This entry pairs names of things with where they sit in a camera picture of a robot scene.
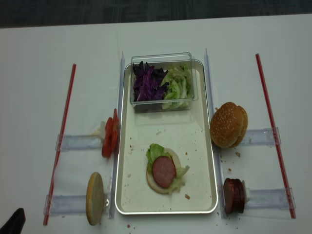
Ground meat patty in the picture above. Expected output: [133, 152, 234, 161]
[152, 156, 176, 189]

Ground green lettuce pile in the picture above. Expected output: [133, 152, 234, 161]
[161, 64, 192, 110]

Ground lettuce leaf on bun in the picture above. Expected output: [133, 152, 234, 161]
[145, 143, 191, 193]

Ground rear tomato slice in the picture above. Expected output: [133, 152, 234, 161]
[111, 109, 119, 151]

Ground tomato slice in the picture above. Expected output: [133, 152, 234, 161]
[111, 109, 119, 151]
[101, 117, 113, 158]

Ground front tomato slice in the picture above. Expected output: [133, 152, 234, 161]
[101, 117, 113, 158]

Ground stacked meat patties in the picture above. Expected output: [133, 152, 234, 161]
[223, 178, 246, 214]

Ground purple cabbage pile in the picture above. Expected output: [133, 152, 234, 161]
[133, 61, 168, 102]

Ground clear salad container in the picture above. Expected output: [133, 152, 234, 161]
[130, 52, 198, 113]

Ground white metal tray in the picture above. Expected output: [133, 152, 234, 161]
[115, 60, 218, 215]

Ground front sesame bun top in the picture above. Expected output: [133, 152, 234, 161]
[210, 102, 243, 148]

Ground sesame bun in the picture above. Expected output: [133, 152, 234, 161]
[231, 106, 248, 148]
[210, 102, 243, 148]

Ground bottom bun on tray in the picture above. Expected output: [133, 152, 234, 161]
[146, 147, 182, 195]

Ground rear sesame bun top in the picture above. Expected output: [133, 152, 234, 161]
[231, 106, 248, 148]

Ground left upper clear pusher track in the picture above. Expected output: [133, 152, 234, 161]
[59, 121, 106, 151]

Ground left bun half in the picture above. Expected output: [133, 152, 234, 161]
[86, 172, 104, 226]

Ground left lower clear pusher track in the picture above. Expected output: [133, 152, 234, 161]
[43, 195, 86, 215]

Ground right lower clear pusher track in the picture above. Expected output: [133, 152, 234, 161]
[242, 180, 296, 209]

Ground black object at corner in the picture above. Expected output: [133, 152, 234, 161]
[0, 208, 26, 234]

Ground right clear guide rail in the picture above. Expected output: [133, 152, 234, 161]
[204, 49, 227, 219]

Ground left red rail strip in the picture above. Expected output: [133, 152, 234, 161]
[43, 63, 77, 226]

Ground red rail strip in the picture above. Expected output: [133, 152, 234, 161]
[43, 63, 77, 226]
[255, 53, 296, 219]

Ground right red rail strip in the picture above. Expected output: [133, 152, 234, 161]
[255, 53, 296, 219]

